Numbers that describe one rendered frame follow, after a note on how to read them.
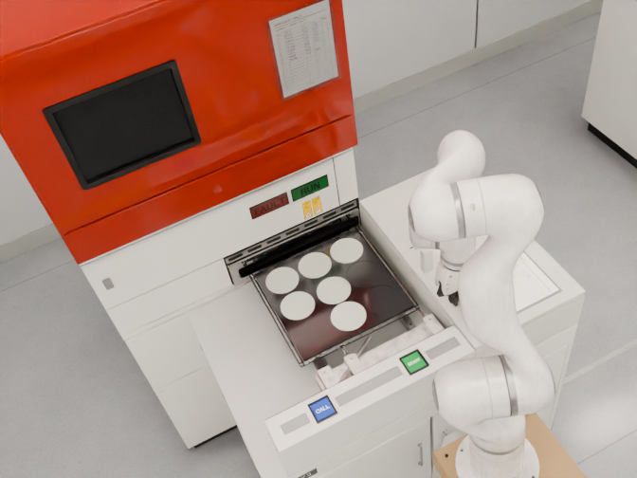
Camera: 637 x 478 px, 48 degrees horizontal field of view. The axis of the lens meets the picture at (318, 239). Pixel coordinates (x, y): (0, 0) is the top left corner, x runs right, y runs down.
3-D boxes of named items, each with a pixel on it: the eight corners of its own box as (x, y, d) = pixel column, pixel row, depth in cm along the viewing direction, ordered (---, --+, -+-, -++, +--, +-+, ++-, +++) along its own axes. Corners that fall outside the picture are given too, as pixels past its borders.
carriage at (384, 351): (316, 382, 192) (315, 377, 190) (432, 324, 200) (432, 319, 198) (329, 406, 187) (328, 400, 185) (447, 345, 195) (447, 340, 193)
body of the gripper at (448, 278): (466, 238, 178) (464, 266, 186) (431, 254, 176) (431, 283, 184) (483, 257, 173) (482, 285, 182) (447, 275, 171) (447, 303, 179)
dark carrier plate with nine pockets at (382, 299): (254, 275, 214) (254, 274, 214) (354, 229, 221) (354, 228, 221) (303, 360, 192) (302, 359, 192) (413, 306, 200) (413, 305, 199)
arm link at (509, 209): (468, 395, 149) (547, 384, 147) (479, 434, 138) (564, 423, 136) (440, 173, 128) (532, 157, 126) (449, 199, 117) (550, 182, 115)
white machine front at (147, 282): (121, 335, 215) (71, 248, 185) (358, 226, 232) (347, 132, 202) (124, 342, 213) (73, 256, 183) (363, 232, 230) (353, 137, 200)
